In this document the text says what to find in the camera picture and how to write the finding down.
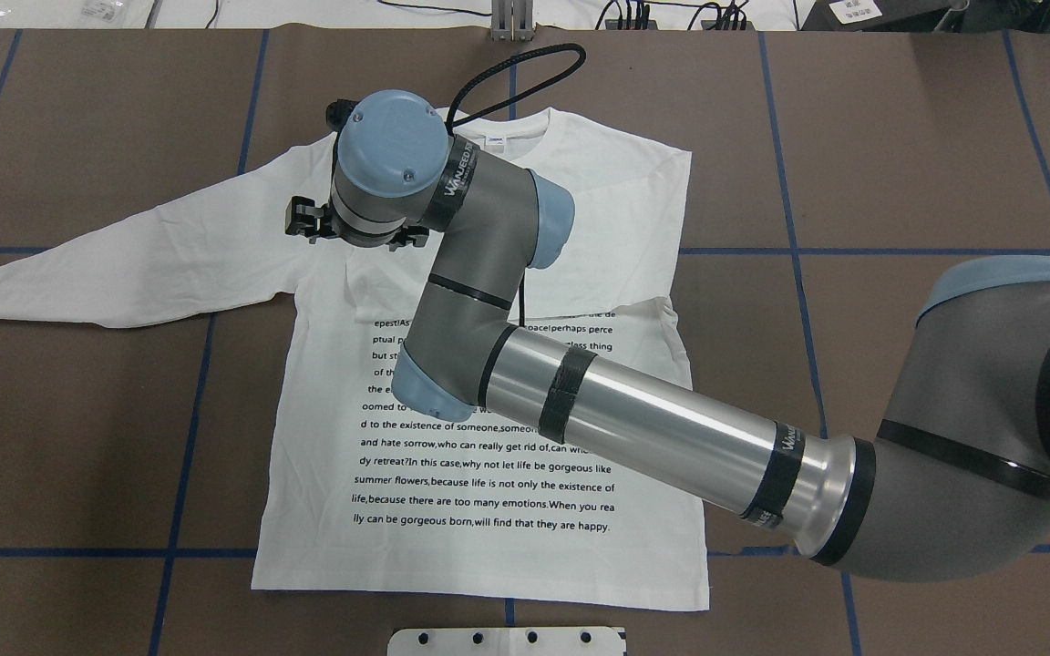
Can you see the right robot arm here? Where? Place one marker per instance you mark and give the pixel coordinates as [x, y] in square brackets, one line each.
[955, 483]

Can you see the white camera mast base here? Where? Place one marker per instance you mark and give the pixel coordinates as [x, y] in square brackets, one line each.
[564, 640]

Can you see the white long-sleeve printed shirt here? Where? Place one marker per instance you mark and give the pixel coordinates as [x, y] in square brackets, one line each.
[388, 470]

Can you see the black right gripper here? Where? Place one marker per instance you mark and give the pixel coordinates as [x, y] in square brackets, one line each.
[303, 220]

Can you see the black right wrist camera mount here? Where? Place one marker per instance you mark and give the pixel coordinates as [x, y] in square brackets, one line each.
[305, 218]

